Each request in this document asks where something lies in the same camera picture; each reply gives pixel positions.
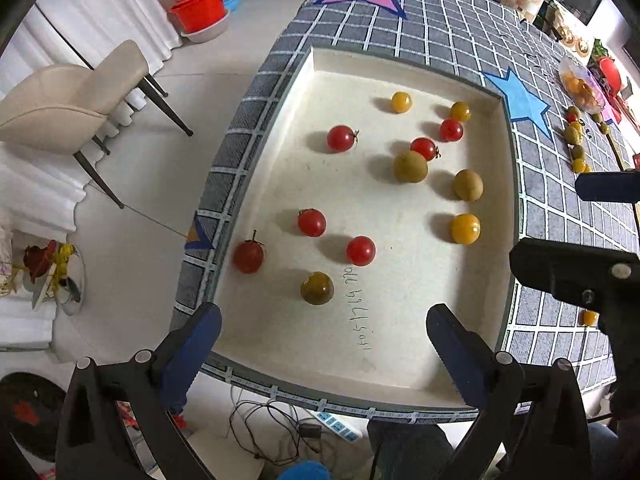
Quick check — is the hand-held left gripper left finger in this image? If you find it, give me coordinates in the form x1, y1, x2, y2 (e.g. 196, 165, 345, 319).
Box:
55, 301, 223, 480

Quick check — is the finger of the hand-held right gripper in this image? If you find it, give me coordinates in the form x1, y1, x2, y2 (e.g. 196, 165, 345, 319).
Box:
509, 237, 640, 312
574, 170, 640, 204

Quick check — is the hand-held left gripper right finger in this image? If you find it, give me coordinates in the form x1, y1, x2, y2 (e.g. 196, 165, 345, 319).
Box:
426, 303, 593, 480

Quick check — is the group of mixed tomatoes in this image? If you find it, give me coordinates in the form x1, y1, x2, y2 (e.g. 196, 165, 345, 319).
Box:
564, 105, 613, 327

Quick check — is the white rectangular tray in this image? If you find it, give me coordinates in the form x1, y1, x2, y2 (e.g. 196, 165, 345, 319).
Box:
202, 45, 521, 411

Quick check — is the dark red stemmed cherry tomato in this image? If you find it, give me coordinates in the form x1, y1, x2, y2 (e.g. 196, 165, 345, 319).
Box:
233, 230, 265, 275

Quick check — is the olive green cherry tomato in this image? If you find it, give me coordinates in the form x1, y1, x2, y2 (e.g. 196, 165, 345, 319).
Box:
393, 150, 429, 184
453, 169, 484, 203

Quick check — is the dark green cherry tomato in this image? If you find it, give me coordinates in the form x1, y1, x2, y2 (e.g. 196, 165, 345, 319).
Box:
300, 271, 335, 306

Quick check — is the grey checked tablecloth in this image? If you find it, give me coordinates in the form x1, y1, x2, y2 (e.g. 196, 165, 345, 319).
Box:
170, 0, 640, 426

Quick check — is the clear bag of yellow fruit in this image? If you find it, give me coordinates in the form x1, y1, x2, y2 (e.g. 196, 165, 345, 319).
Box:
559, 55, 607, 114

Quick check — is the red plastic jug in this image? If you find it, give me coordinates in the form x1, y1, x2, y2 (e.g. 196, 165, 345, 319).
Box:
598, 57, 623, 92

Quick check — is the person's leg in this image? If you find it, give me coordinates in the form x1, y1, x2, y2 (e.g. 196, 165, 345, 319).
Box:
367, 420, 453, 480

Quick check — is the blue paper star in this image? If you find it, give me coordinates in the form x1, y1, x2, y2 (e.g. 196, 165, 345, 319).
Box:
482, 67, 555, 142

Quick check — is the white power strip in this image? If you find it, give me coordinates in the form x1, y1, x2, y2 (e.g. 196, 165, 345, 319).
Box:
315, 410, 364, 442

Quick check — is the plate of snacks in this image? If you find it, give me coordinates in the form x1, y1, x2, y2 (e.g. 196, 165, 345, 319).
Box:
552, 5, 594, 57

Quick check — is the blue shoe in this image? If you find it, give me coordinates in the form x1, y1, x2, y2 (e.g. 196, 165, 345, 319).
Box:
277, 461, 329, 480

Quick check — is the red yellow flower vase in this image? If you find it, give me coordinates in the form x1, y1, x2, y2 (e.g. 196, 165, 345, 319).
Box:
10, 240, 87, 317

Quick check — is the black round stool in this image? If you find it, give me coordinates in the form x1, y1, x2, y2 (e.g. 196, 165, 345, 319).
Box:
0, 372, 68, 464

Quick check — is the beige chair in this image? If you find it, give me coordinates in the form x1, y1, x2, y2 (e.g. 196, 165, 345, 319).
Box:
0, 40, 194, 210

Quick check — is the pale pink plastic basin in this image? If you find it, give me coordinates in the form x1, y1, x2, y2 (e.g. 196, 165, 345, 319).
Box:
180, 10, 232, 44

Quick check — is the red plastic basin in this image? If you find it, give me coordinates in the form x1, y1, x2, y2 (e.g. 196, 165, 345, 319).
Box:
169, 0, 228, 34

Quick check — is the white curtain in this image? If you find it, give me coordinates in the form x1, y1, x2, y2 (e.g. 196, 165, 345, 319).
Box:
0, 0, 183, 241

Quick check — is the black cable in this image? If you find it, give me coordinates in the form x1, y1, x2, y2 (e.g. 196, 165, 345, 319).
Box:
229, 400, 323, 464

